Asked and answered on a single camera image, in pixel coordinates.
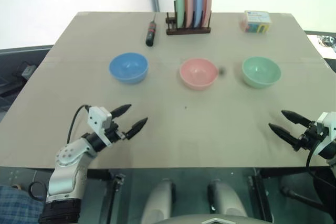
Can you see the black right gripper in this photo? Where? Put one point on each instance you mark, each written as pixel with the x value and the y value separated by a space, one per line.
pixel 309 135

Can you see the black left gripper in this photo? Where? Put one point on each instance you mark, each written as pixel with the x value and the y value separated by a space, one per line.
pixel 115 131

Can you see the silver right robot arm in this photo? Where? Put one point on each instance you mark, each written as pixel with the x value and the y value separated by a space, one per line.
pixel 329 148

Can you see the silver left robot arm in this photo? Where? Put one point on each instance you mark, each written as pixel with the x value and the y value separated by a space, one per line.
pixel 68 161

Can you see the blue bowl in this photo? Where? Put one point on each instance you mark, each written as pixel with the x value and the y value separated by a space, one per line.
pixel 128 68

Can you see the green bowl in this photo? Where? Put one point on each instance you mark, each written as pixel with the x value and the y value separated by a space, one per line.
pixel 261 72

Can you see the pink bowl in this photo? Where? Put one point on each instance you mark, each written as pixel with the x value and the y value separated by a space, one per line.
pixel 199 73

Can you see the silver robot left leg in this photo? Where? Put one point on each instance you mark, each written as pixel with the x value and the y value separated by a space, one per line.
pixel 157 203

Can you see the silver robot leg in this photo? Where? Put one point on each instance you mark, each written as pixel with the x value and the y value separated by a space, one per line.
pixel 225 203
pixel 157 203

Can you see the black red screwdriver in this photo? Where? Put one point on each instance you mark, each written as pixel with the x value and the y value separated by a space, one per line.
pixel 151 32

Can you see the silver robot right leg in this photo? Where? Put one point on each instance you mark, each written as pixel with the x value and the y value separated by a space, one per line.
pixel 225 203

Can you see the dark wooden plate rack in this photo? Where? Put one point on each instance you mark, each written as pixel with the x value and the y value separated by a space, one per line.
pixel 187 28

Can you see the clear box of colourful items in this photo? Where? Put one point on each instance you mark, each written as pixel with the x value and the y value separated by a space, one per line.
pixel 256 22

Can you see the green plate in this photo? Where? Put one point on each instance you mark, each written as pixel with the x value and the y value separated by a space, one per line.
pixel 179 1

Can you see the blue plate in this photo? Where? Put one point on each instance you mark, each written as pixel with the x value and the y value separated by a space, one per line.
pixel 197 1

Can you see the blue plaid cloth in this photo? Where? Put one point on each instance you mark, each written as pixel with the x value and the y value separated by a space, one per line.
pixel 15 205

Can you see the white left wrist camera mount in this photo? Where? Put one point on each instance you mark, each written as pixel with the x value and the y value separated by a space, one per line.
pixel 98 121

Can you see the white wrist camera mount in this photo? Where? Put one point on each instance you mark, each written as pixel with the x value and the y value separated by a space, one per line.
pixel 98 121
pixel 326 125

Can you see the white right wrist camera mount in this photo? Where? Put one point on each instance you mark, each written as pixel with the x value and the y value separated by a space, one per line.
pixel 326 125

